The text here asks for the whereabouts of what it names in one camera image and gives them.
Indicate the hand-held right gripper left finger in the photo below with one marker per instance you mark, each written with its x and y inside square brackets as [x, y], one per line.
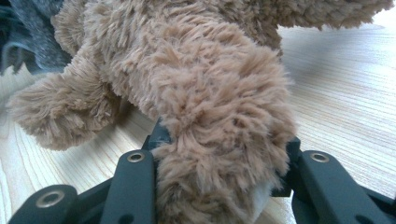
[130, 186]

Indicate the grey towel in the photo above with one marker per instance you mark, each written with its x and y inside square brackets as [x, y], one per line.
[31, 31]

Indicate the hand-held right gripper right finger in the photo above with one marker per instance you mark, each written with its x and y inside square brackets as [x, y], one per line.
[327, 193]

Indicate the brown teddy bear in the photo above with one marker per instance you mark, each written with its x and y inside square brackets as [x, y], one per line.
[202, 93]

